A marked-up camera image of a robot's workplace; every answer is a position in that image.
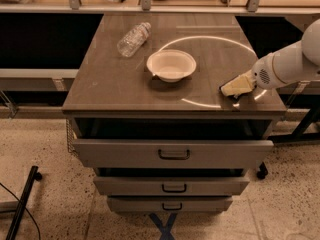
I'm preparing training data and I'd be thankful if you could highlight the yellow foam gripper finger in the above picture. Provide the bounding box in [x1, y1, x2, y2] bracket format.
[232, 70, 254, 84]
[220, 77, 255, 97]

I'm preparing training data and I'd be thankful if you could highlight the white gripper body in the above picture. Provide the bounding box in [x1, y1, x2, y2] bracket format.
[252, 53, 277, 89]

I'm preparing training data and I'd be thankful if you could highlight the dark blue rxbar wrapper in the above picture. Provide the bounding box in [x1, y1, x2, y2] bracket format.
[226, 93, 251, 103]

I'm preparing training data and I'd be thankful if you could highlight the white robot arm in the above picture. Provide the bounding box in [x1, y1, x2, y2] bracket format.
[220, 19, 320, 98]

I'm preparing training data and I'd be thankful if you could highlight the white paper bowl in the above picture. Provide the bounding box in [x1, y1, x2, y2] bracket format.
[146, 49, 197, 83]

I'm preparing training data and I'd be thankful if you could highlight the black cabinet caster wheel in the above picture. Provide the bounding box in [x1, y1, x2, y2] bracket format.
[256, 162, 268, 180]

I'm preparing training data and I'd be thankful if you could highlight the grey drawer cabinet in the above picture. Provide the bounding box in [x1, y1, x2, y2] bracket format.
[61, 13, 288, 217]

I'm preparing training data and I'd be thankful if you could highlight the clear plastic water bottle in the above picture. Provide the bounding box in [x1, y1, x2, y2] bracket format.
[117, 22, 151, 58]

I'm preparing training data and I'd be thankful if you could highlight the blue tape cross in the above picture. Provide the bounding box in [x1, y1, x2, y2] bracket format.
[149, 213, 177, 240]

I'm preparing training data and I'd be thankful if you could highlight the top grey drawer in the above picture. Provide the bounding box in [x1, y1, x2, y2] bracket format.
[73, 139, 273, 169]

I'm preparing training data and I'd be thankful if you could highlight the grey drawer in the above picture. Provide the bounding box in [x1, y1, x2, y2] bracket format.
[73, 139, 273, 169]
[107, 197, 233, 213]
[94, 177, 249, 197]

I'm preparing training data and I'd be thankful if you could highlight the middle grey drawer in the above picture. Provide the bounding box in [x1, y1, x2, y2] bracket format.
[94, 177, 249, 197]

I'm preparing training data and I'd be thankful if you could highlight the bottom grey drawer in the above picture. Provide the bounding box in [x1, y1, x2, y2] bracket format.
[107, 197, 233, 213]

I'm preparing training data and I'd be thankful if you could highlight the black metal stand leg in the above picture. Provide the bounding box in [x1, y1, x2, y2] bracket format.
[6, 166, 42, 240]

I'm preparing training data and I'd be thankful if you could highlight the black metal frame base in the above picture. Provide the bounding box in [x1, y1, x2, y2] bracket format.
[269, 106, 320, 145]

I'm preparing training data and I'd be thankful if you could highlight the grey metal rail shelf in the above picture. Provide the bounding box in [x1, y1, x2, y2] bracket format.
[0, 0, 320, 15]

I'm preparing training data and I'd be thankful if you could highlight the black floor cable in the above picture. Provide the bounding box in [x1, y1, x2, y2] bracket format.
[0, 182, 42, 240]

